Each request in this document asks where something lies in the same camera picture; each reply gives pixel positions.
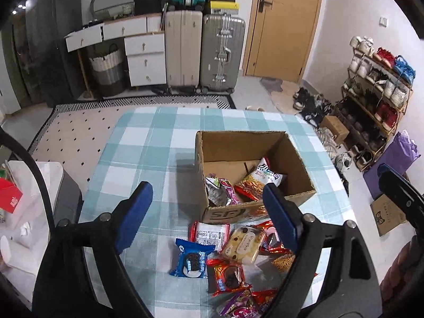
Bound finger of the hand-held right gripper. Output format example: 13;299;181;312
378;164;424;229

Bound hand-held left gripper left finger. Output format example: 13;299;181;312
31;182;156;318

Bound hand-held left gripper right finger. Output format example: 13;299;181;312
262;183;383;318

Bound red cookie packet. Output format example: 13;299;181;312
255;220;286;255
207;258;252;297

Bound cream cake packet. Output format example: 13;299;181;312
221;227;266;266

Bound brown cardboard box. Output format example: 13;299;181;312
195;131;317;224

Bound blue cookie packet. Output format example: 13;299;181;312
170;238;216;279

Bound white red-edged snack packet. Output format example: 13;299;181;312
189;221;231;250

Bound small red snack packet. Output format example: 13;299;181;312
252;288;279;305

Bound purple candy packet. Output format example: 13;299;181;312
217;288;266;318

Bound person's right hand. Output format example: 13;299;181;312
379;238;424;308

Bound brown paper bag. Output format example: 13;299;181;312
370;194;408;237

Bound orange red noodle snack packet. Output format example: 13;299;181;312
235;171;266;202

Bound white black snack packet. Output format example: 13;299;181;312
253;157;287;187

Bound pink purple snack packet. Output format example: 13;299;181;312
219;178;244;205

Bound purple silver snack bag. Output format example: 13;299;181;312
205;174;232;206

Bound wooden shoe rack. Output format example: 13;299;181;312
341;36;414;173

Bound small cardboard box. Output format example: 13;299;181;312
320;115;350;143

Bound black white patterned rug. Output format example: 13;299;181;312
28;94;237;186

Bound shoe rack with shoes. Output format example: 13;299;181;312
343;35;416;169

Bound white side table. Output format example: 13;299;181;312
0;161;83;282

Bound pile of assorted shoes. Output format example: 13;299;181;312
293;86;355;173

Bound beige round mat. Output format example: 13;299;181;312
270;81;310;115

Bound red box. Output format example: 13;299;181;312
0;177;24;214

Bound grey doormat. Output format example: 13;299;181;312
260;77;283;93

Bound grey white laundry basket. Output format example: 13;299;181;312
88;45;125;97

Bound white desk with drawers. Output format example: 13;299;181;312
64;13;166;88

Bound beige suitcase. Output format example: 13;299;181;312
165;9;203;94

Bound silver suitcase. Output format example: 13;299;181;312
200;13;246;94

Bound wooden door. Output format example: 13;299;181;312
243;0;325;83

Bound dark grey fridge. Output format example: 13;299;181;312
25;0;83;107

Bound yellow shoe box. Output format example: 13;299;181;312
207;1;240;15

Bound black cable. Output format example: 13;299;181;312
0;129;55;227

